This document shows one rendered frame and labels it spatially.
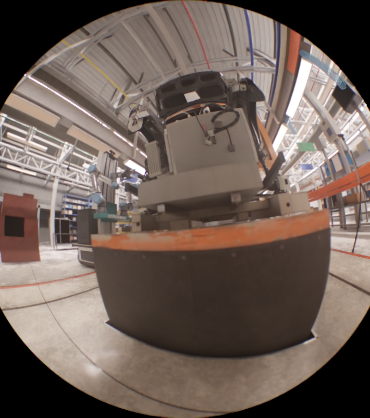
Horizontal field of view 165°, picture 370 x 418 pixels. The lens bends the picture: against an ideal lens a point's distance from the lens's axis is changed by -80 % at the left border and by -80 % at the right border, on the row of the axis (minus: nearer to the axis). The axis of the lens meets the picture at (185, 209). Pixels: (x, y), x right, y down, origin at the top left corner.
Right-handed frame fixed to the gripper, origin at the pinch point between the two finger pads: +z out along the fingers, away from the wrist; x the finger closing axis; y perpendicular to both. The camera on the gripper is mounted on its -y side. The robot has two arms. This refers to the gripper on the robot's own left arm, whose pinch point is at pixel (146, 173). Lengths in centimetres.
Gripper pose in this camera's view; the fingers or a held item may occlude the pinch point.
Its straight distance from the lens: 188.1
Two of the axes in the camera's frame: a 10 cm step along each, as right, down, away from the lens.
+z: 5.0, -2.8, -8.2
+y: 8.7, 1.1, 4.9
